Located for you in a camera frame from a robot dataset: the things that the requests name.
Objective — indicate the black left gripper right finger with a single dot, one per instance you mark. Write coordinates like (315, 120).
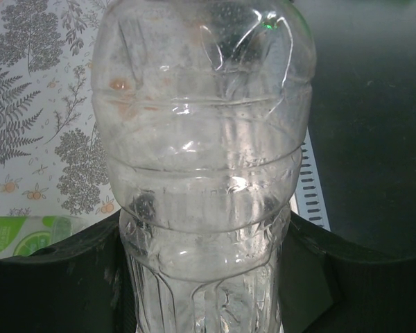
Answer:
(367, 295)

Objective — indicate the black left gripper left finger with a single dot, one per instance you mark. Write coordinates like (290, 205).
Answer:
(55, 295)

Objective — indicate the green label plastic bottle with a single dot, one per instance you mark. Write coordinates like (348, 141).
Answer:
(21, 236)

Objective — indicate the clear unlabelled plastic bottle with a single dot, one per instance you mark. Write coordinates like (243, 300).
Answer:
(201, 156)

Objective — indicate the floral patterned table mat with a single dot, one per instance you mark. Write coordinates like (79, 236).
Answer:
(21, 156)

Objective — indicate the grey metal panel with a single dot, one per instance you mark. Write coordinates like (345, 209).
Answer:
(367, 138)

